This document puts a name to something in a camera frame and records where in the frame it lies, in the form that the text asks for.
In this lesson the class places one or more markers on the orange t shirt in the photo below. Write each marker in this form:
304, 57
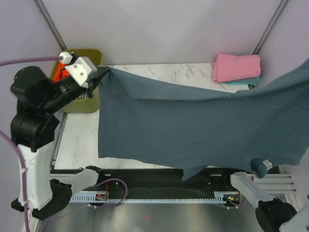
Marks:
61, 73

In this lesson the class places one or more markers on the grey-blue t shirt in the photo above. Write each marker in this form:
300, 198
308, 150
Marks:
190, 128

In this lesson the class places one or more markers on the corner aluminium post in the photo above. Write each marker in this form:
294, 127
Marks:
49, 22
270, 26

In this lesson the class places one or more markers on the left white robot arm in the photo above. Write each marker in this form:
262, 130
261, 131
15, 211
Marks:
33, 132

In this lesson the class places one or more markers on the folded pink t shirt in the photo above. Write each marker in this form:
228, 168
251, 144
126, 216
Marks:
229, 67

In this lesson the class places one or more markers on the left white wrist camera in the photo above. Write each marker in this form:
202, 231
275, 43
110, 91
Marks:
82, 70

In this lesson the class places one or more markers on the folded teal t shirt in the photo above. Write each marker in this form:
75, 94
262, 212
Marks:
244, 82

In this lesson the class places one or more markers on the olive green plastic bin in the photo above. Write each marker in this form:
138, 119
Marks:
83, 104

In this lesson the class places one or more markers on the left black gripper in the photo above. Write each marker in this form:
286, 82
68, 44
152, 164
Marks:
101, 73

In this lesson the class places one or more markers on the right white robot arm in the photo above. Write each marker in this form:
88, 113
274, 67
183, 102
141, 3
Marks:
272, 214

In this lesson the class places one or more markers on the right corner aluminium post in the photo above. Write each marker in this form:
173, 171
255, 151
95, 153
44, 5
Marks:
270, 26

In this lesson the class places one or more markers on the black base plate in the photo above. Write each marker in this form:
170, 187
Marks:
166, 183

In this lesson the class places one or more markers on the slotted cable duct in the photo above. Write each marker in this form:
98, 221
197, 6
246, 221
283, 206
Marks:
100, 197

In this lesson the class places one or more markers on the left corner aluminium post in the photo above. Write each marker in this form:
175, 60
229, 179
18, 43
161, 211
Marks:
49, 22

